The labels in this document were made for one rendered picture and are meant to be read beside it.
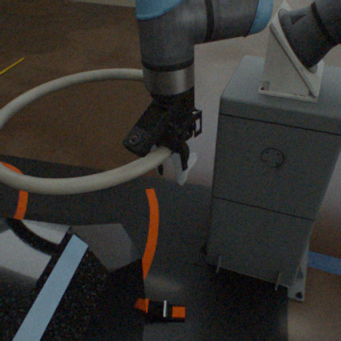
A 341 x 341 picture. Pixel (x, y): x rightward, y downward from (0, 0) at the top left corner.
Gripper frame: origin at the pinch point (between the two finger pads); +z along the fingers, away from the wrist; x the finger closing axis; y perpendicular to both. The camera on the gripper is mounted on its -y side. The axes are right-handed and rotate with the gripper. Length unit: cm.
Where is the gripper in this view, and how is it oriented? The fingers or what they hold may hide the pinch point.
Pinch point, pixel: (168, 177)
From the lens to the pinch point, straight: 76.4
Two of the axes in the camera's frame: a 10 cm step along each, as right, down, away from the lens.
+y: 6.3, -5.2, 5.7
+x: -7.7, -3.7, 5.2
